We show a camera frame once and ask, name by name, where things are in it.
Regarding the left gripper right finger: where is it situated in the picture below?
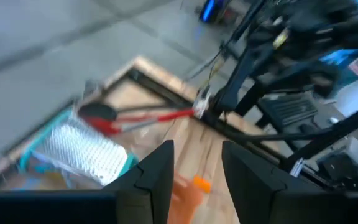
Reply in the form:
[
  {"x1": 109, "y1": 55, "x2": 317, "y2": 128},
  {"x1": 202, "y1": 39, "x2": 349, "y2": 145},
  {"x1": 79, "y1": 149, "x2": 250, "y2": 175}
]
[{"x1": 222, "y1": 141, "x2": 358, "y2": 224}]

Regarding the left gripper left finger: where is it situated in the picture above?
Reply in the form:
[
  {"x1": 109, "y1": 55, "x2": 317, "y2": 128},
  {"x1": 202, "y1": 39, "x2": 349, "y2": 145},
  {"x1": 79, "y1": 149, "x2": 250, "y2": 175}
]
[{"x1": 0, "y1": 140, "x2": 175, "y2": 224}]

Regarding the orange plastic bin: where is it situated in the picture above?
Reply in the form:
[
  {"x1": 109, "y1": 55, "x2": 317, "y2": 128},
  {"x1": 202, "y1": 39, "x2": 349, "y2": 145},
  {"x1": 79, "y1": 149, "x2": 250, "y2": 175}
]
[{"x1": 166, "y1": 174, "x2": 198, "y2": 224}]

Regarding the steel box grater teal trim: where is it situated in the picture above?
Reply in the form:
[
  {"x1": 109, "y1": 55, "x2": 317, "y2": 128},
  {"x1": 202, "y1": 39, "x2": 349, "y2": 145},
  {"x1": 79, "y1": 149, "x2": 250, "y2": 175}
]
[{"x1": 19, "y1": 105, "x2": 139, "y2": 187}]

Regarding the black laptop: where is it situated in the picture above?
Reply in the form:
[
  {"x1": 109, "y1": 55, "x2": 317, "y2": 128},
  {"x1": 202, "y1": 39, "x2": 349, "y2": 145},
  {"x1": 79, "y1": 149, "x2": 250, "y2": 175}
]
[{"x1": 258, "y1": 46, "x2": 358, "y2": 127}]

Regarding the white paper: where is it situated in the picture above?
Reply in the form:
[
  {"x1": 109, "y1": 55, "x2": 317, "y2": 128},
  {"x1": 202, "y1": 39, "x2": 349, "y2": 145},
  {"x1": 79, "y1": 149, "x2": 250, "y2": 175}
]
[{"x1": 334, "y1": 77, "x2": 358, "y2": 118}]

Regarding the blue lit device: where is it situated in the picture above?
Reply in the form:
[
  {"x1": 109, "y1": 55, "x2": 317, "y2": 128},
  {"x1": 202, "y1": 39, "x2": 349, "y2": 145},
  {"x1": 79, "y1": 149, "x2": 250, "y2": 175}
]
[{"x1": 197, "y1": 0, "x2": 226, "y2": 24}]

